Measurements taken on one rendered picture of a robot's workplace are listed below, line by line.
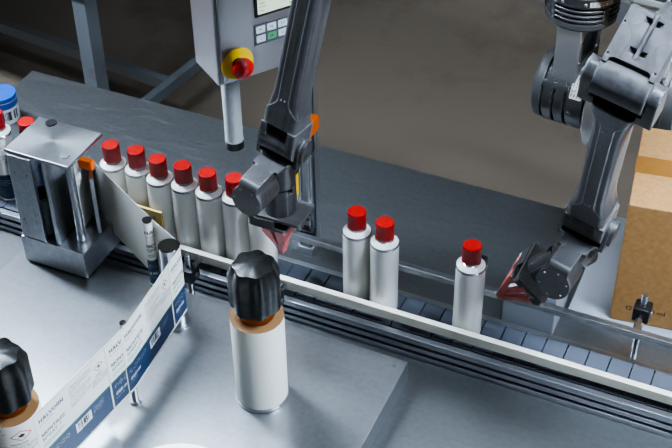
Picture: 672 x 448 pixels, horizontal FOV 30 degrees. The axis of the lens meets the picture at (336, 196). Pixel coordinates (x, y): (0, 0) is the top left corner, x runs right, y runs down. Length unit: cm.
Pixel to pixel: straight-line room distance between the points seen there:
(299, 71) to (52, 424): 66
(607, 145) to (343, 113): 260
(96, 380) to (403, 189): 90
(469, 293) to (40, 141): 81
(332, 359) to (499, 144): 209
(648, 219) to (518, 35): 263
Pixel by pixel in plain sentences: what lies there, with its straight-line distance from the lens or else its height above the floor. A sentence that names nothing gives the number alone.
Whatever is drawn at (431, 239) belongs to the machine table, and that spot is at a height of 83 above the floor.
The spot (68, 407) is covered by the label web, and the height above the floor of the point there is 102.
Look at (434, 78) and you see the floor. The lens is 450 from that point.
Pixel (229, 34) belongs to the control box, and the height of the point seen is 139.
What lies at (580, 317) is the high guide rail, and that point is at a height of 96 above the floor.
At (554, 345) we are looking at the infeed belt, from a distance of 226.
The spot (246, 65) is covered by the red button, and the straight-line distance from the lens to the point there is 211.
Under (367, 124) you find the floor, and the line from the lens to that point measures 426.
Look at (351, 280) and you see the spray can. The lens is 226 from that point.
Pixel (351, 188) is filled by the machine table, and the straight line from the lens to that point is 264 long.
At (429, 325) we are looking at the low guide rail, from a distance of 223.
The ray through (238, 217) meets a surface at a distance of 230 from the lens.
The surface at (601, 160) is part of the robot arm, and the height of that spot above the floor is 140.
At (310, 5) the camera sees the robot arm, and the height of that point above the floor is 153.
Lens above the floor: 247
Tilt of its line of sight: 39 degrees down
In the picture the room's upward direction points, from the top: 1 degrees counter-clockwise
